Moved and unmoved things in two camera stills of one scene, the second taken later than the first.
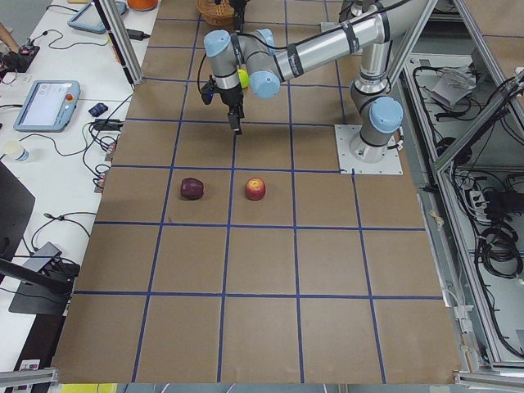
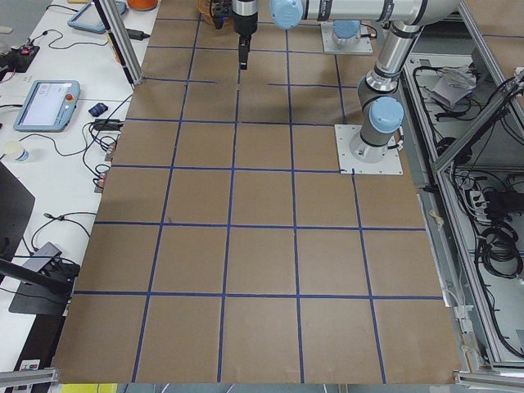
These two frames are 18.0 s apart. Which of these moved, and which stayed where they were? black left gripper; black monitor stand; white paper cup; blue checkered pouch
Moved: black left gripper
Stayed: white paper cup; blue checkered pouch; black monitor stand
